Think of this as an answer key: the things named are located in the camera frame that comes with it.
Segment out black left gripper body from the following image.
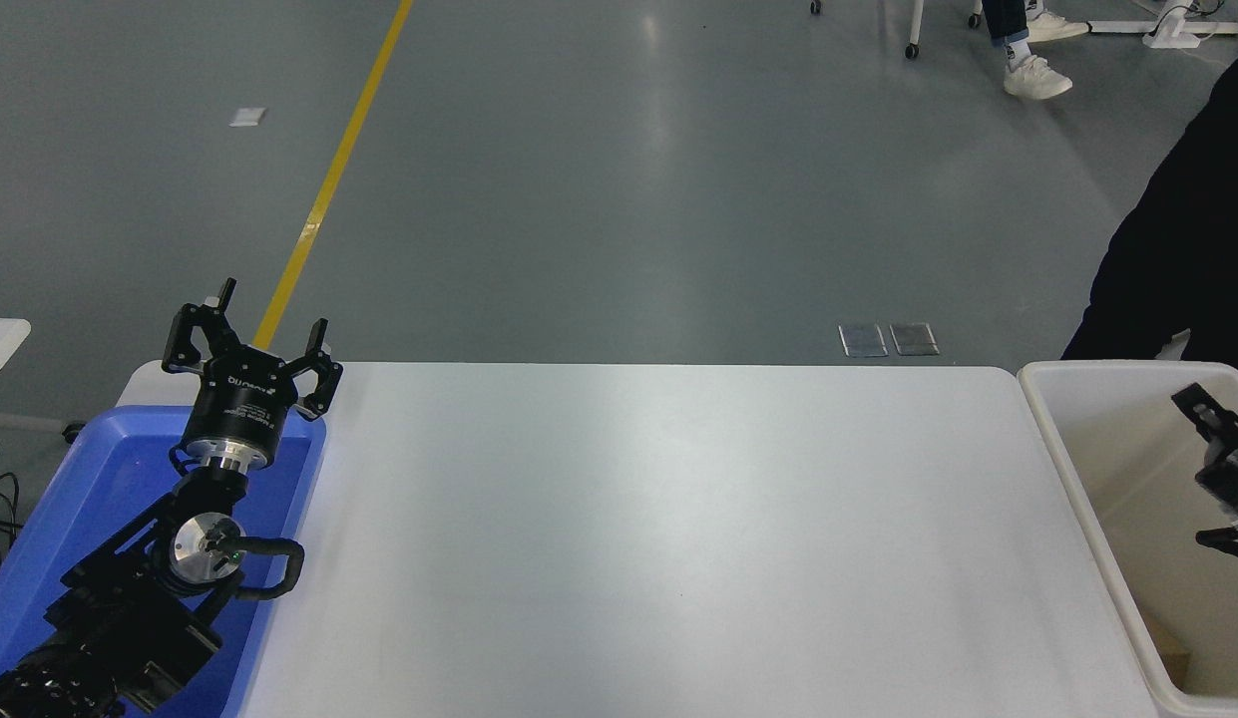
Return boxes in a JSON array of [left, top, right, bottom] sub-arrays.
[[183, 347, 300, 452]]

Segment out large pale plastic bin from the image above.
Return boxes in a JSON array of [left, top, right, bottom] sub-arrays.
[[1018, 361, 1238, 718]]

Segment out blue plastic tray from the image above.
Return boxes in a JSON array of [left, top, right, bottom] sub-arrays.
[[0, 404, 328, 718]]

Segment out seated person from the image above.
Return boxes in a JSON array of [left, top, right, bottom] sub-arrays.
[[981, 0, 1090, 102]]

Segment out white floor stand base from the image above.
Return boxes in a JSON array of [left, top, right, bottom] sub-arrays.
[[1087, 0, 1238, 50]]

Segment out white wheeled chair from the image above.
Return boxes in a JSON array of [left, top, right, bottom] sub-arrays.
[[808, 0, 984, 60]]

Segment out thin black cables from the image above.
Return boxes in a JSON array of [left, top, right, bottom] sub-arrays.
[[0, 471, 21, 564]]

